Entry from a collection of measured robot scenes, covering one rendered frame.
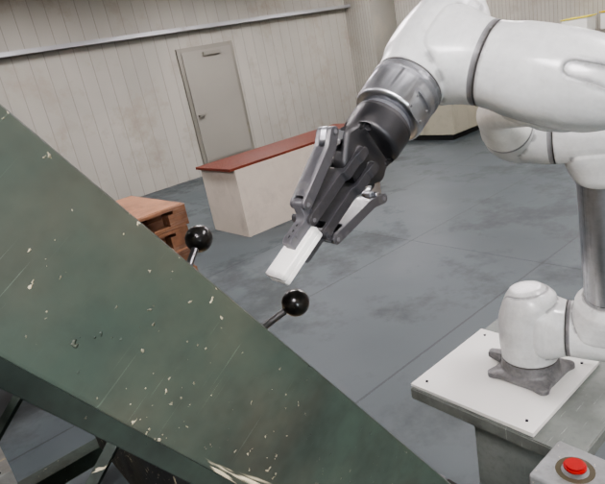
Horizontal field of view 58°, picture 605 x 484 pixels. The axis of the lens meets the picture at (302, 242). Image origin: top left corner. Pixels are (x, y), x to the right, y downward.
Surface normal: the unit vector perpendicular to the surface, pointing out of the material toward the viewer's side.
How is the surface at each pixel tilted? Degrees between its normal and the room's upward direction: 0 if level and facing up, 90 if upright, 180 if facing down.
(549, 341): 91
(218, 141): 90
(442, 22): 43
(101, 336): 90
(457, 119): 90
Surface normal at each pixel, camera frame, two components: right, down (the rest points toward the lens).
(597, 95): -0.32, 0.44
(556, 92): -0.53, 0.44
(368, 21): -0.74, 0.35
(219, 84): 0.64, 0.14
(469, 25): -0.22, -0.52
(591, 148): -0.42, 0.62
